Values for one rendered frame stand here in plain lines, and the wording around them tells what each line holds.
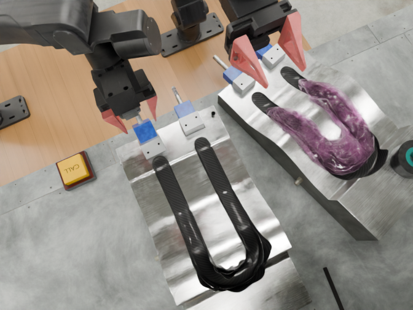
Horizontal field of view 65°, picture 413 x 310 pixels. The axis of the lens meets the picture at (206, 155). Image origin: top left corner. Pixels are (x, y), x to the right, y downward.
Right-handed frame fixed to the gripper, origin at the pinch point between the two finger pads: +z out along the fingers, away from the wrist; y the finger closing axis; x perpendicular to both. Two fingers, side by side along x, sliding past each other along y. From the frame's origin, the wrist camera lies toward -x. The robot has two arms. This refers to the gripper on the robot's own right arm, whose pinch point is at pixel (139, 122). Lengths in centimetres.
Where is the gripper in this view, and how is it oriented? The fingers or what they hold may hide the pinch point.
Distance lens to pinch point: 67.4
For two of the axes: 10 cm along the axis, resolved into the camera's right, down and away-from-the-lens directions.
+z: 2.3, 6.6, 7.2
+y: 9.0, -4.2, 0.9
